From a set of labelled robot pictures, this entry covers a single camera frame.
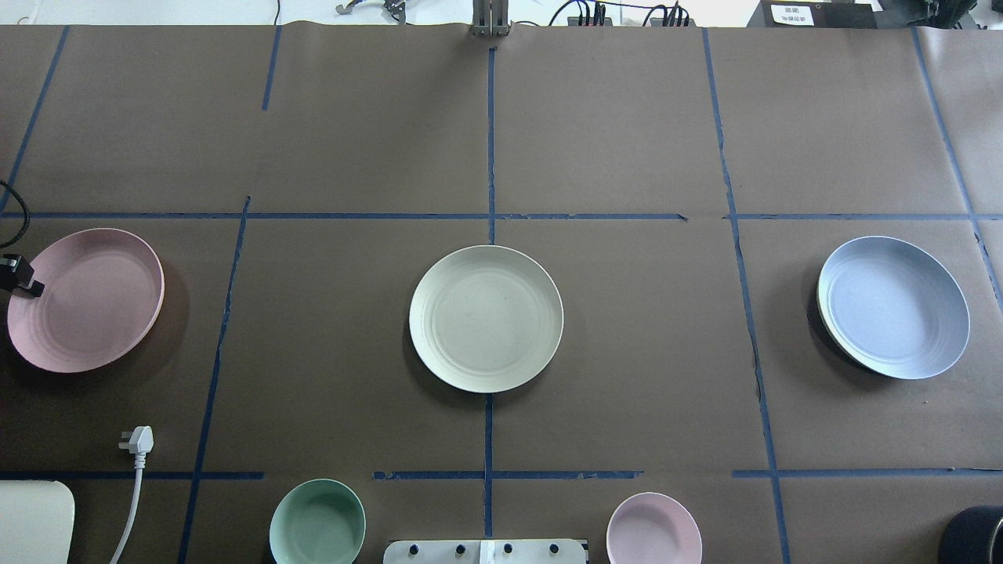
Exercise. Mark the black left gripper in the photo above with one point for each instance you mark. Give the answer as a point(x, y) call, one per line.
point(21, 276)

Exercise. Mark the pink plate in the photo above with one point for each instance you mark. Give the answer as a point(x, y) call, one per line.
point(103, 291)

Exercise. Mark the blue plate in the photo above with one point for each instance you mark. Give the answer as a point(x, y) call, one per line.
point(893, 308)

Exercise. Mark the green bowl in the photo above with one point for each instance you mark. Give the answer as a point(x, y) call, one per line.
point(318, 521)

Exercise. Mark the cream plate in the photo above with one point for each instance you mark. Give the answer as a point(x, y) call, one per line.
point(486, 319)

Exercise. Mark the pink bowl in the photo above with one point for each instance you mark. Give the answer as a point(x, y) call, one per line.
point(653, 528)

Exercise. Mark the black box with label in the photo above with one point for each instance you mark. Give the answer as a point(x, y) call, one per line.
point(814, 14)

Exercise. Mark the dark blue pot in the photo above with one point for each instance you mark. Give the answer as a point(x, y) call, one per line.
point(973, 536)

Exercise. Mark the grey metal camera post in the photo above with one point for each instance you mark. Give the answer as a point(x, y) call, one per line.
point(490, 18)

